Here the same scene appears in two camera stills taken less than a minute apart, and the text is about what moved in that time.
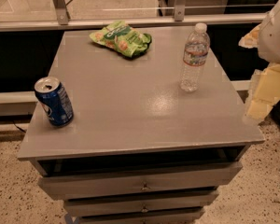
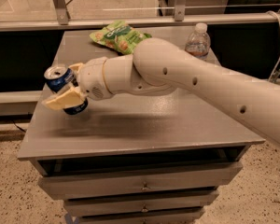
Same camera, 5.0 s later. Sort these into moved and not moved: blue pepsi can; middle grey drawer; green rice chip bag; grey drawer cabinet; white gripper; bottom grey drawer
Moved: white gripper; blue pepsi can
Not moved: middle grey drawer; grey drawer cabinet; bottom grey drawer; green rice chip bag
